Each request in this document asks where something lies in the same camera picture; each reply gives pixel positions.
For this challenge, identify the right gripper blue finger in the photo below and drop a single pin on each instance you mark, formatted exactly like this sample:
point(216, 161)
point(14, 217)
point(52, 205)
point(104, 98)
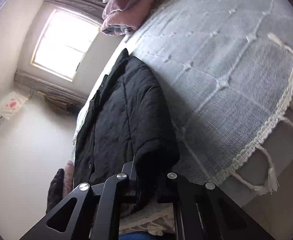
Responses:
point(128, 174)

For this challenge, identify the black quilted jacket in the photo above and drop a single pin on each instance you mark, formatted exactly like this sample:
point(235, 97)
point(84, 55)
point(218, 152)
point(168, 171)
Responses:
point(127, 121)

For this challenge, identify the floral pink pillow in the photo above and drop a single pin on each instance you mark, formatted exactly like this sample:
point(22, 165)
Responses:
point(68, 179)

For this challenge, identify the dark fuzzy garment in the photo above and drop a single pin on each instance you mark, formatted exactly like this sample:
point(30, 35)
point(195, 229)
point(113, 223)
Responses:
point(55, 190)

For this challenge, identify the brown clutter under window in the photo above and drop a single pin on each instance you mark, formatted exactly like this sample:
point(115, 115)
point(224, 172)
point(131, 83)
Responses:
point(61, 105)

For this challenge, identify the white box with red print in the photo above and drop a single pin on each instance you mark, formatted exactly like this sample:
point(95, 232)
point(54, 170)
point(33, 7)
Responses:
point(11, 104)

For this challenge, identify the bright window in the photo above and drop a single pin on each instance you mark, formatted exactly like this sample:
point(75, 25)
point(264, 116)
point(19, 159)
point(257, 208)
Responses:
point(63, 43)

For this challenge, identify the white grid-pattern bedspread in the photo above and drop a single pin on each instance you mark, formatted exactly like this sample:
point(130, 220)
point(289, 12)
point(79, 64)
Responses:
point(226, 70)

